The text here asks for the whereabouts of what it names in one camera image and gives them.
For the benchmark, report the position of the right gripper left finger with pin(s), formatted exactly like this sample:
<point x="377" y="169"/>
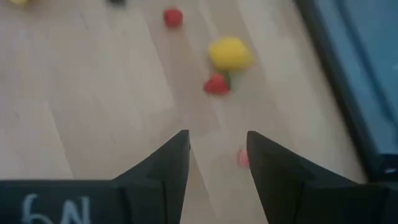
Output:
<point x="161" y="180"/>

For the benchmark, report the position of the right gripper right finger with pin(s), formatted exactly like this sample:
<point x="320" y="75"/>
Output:
<point x="286" y="186"/>

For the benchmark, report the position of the pink raspberry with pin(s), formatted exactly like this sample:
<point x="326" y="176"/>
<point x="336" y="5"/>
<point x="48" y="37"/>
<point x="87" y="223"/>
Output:
<point x="242" y="158"/>

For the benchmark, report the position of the red strawberry with leaves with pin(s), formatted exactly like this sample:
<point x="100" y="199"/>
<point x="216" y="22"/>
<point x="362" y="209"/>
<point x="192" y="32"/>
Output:
<point x="216" y="84"/>

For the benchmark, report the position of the yellow lemon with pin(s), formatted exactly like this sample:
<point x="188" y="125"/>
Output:
<point x="18" y="1"/>
<point x="230" y="53"/>

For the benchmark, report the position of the red raspberry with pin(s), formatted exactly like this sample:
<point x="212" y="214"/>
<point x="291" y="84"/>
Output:
<point x="173" y="17"/>

